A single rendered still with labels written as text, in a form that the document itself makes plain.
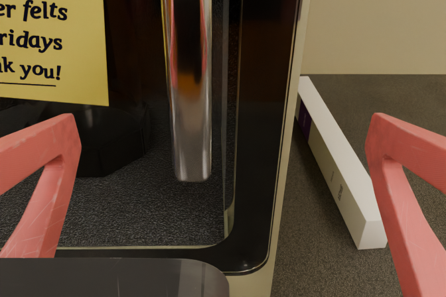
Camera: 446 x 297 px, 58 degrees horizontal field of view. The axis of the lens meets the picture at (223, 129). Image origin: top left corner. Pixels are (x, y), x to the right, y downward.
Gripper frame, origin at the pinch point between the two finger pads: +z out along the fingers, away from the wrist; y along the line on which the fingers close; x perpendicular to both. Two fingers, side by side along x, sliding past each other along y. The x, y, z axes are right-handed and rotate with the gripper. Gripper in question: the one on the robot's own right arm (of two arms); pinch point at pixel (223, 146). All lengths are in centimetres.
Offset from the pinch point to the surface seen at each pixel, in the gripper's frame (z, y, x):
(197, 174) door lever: 2.0, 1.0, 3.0
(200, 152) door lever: 2.1, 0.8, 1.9
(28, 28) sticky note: 7.0, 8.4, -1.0
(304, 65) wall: 51, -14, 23
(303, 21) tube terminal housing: 8.5, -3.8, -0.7
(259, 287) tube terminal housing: 7.9, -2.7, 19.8
